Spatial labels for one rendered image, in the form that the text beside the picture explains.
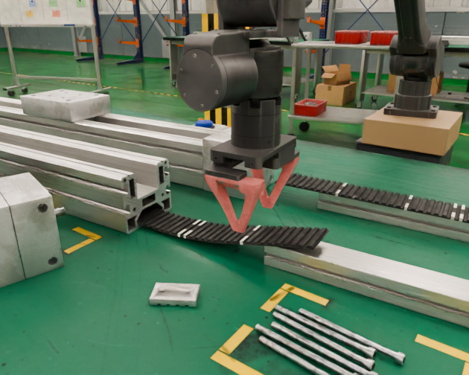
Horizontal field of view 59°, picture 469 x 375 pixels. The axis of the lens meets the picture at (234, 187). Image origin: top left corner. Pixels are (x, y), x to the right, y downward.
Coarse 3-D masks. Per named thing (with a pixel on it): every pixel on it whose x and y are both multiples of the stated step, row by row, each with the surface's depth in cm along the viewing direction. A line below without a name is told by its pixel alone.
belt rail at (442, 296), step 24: (288, 264) 50; (312, 264) 48; (336, 264) 46; (360, 264) 46; (384, 264) 46; (408, 264) 46; (360, 288) 46; (384, 288) 45; (408, 288) 43; (432, 288) 42; (456, 288) 42; (432, 312) 42; (456, 312) 42
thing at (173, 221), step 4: (176, 216) 62; (184, 216) 62; (168, 220) 61; (172, 220) 61; (176, 220) 61; (180, 220) 61; (160, 224) 60; (164, 224) 60; (168, 224) 60; (172, 224) 60; (156, 228) 59; (160, 228) 59; (164, 228) 58; (168, 228) 59; (164, 232) 58
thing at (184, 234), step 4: (200, 220) 60; (192, 224) 59; (196, 224) 59; (200, 224) 59; (204, 224) 59; (188, 228) 58; (192, 228) 59; (196, 228) 58; (180, 232) 57; (184, 232) 57; (188, 232) 57; (192, 232) 57; (180, 236) 57; (184, 236) 56; (188, 236) 56
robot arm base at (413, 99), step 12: (408, 84) 99; (420, 84) 98; (396, 96) 102; (408, 96) 99; (420, 96) 99; (384, 108) 103; (396, 108) 102; (408, 108) 100; (420, 108) 99; (432, 108) 102
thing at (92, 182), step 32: (0, 128) 81; (0, 160) 70; (32, 160) 64; (64, 160) 62; (96, 160) 68; (128, 160) 64; (160, 160) 62; (64, 192) 65; (96, 192) 59; (128, 192) 57; (160, 192) 63; (128, 224) 60
